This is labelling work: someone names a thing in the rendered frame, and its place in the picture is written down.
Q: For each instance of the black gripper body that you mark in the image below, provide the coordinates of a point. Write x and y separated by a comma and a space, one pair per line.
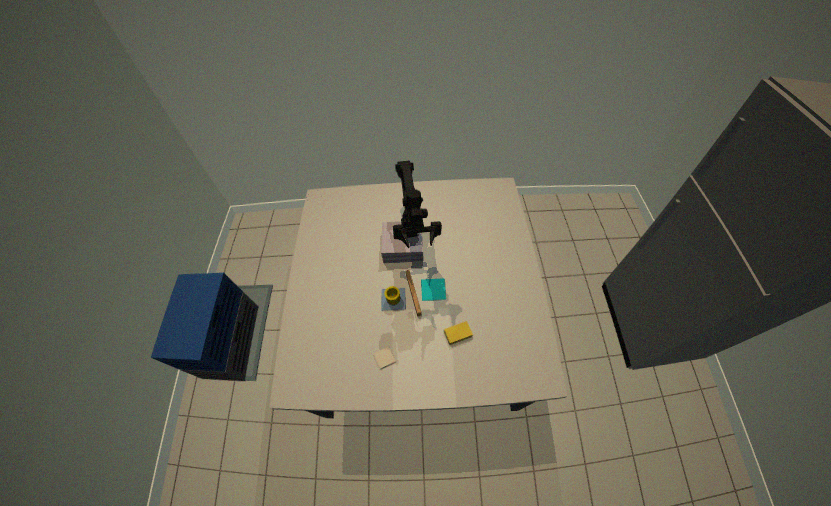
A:
416, 227

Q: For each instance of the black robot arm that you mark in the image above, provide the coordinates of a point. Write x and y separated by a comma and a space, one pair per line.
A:
411, 198

